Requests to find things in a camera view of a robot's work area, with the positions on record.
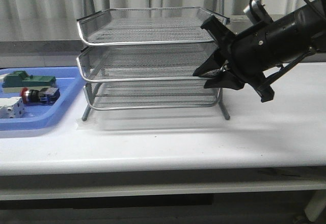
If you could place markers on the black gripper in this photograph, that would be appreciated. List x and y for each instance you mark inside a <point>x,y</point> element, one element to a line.
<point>234,63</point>

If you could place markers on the red emergency stop button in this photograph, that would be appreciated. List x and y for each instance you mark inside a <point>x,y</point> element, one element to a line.
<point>46,96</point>

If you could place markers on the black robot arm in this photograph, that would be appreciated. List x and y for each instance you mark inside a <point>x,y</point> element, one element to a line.
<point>261,54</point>

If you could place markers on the grey stone counter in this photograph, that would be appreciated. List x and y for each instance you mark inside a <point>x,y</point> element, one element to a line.
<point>39,36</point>

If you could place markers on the blue plastic tray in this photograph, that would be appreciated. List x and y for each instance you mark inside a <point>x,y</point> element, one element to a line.
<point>39,116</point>

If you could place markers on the white table leg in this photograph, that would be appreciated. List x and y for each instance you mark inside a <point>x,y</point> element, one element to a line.
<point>315,206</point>

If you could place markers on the green terminal block module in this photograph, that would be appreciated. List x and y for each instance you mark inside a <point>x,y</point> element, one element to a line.
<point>17,80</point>

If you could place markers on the white circuit breaker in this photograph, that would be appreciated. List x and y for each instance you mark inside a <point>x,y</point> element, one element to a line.
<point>12,108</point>

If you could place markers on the grey metal rack frame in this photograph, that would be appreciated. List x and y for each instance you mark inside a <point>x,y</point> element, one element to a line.
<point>144,58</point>

